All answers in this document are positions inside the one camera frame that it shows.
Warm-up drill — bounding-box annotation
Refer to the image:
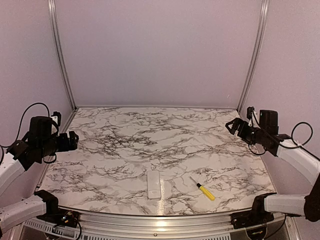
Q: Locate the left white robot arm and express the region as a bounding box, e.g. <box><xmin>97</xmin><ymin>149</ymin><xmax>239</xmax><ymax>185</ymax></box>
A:
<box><xmin>0</xmin><ymin>111</ymin><xmax>79</xmax><ymax>234</ymax></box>

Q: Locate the left aluminium frame post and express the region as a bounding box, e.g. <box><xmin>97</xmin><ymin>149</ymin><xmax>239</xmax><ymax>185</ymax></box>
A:
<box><xmin>47</xmin><ymin>0</ymin><xmax>77</xmax><ymax>111</ymax></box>

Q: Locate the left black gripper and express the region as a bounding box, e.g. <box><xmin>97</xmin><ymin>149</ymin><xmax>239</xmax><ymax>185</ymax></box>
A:
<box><xmin>38</xmin><ymin>130</ymin><xmax>79</xmax><ymax>158</ymax></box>

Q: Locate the right aluminium frame post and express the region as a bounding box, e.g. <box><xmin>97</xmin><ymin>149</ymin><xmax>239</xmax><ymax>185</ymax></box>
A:
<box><xmin>236</xmin><ymin>0</ymin><xmax>270</xmax><ymax>114</ymax></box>

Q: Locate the yellow handled screwdriver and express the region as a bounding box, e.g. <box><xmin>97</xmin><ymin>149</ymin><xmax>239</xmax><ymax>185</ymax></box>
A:
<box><xmin>189</xmin><ymin>176</ymin><xmax>215</xmax><ymax>201</ymax></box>

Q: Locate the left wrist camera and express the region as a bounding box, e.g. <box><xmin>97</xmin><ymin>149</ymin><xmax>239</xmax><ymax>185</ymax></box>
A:
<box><xmin>50</xmin><ymin>111</ymin><xmax>62</xmax><ymax>126</ymax></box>

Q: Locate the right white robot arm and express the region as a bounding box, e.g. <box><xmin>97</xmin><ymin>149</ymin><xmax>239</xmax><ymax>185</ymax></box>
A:
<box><xmin>225</xmin><ymin>107</ymin><xmax>320</xmax><ymax>224</ymax></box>

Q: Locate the aluminium frame post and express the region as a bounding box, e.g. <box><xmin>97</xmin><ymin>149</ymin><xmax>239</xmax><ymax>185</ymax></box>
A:
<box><xmin>236</xmin><ymin>0</ymin><xmax>270</xmax><ymax>114</ymax></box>
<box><xmin>47</xmin><ymin>0</ymin><xmax>77</xmax><ymax>111</ymax></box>

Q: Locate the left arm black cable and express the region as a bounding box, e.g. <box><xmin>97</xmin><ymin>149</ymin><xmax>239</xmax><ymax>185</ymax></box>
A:
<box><xmin>12</xmin><ymin>101</ymin><xmax>60</xmax><ymax>165</ymax></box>

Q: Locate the white remote control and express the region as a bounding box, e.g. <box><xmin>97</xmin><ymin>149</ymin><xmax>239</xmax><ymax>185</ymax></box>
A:
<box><xmin>147</xmin><ymin>170</ymin><xmax>162</xmax><ymax>200</ymax></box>

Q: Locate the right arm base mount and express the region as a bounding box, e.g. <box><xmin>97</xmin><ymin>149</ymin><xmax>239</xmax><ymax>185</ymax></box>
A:
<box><xmin>230</xmin><ymin>209</ymin><xmax>275</xmax><ymax>229</ymax></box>

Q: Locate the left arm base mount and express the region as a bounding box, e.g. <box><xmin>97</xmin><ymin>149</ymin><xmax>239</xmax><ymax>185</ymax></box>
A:
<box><xmin>36</xmin><ymin>209</ymin><xmax>80</xmax><ymax>228</ymax></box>

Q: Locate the front aluminium rail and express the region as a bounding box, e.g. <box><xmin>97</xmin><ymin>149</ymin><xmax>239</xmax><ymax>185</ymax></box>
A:
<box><xmin>18</xmin><ymin>199</ymin><xmax>302</xmax><ymax>240</ymax></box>

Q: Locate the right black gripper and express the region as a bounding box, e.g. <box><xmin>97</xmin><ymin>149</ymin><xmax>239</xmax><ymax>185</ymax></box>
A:
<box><xmin>225</xmin><ymin>117</ymin><xmax>267</xmax><ymax>145</ymax></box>

